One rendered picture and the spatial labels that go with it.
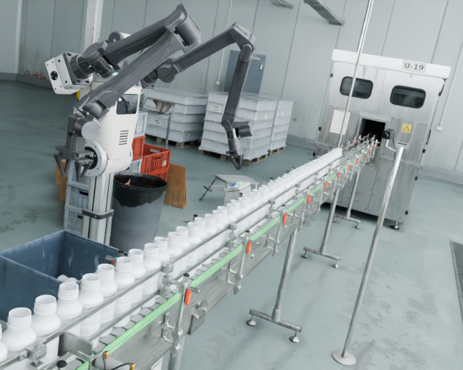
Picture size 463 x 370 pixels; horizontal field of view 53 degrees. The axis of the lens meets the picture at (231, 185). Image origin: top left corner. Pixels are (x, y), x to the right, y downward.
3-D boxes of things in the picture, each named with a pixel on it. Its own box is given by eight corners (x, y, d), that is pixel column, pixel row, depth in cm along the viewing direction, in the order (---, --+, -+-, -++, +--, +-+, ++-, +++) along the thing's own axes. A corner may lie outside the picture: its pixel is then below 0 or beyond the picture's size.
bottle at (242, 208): (231, 233, 186) (238, 195, 182) (245, 238, 184) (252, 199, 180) (225, 238, 181) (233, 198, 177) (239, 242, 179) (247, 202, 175)
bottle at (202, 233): (189, 260, 154) (197, 214, 150) (204, 266, 152) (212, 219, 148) (179, 266, 149) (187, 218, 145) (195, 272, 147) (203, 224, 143)
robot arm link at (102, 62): (96, 65, 171) (86, 54, 167) (117, 55, 167) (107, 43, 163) (90, 81, 166) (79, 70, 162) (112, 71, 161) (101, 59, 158)
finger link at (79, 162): (76, 185, 144) (80, 156, 141) (59, 179, 146) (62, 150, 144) (92, 182, 150) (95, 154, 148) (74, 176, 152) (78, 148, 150)
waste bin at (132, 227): (138, 269, 364) (148, 191, 348) (92, 252, 379) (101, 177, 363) (167, 252, 405) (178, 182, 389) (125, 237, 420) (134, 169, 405)
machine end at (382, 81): (403, 233, 589) (451, 67, 538) (299, 204, 637) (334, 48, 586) (408, 207, 734) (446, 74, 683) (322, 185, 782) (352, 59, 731)
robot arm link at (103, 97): (198, 36, 149) (178, 8, 141) (203, 42, 145) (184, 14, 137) (96, 119, 152) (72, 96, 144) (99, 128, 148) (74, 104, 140)
